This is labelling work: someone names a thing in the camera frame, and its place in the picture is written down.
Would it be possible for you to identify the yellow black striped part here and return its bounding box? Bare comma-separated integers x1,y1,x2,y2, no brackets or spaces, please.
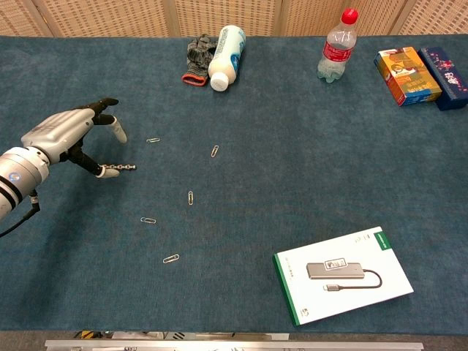
72,331,110,340

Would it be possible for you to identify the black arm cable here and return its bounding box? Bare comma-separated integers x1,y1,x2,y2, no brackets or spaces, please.
0,189,40,238

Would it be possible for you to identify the orange yellow carton box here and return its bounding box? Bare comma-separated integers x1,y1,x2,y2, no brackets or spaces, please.
373,46,443,107

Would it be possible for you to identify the teal felt table cover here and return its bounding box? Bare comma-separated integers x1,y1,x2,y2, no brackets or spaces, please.
0,35,468,336

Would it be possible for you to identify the clear red-capped water bottle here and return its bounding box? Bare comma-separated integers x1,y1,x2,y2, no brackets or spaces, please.
316,7,360,85

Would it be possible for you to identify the white plastic bottle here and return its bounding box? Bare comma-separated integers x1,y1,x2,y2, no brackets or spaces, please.
207,24,246,92

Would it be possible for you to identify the dark blue carton box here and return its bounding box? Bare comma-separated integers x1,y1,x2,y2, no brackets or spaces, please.
418,46,468,112

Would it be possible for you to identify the woven folding screen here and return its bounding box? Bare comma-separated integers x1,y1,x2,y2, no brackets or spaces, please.
0,0,468,37

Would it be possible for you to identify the aluminium profile rail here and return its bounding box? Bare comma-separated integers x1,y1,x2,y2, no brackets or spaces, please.
44,339,425,351

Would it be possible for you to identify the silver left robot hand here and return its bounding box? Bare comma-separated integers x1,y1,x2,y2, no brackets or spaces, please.
20,97,128,178

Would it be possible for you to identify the white USB hub box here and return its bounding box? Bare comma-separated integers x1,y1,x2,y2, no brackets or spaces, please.
272,226,415,327

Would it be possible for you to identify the grey knit work glove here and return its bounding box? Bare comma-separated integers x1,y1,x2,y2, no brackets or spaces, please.
181,34,217,87

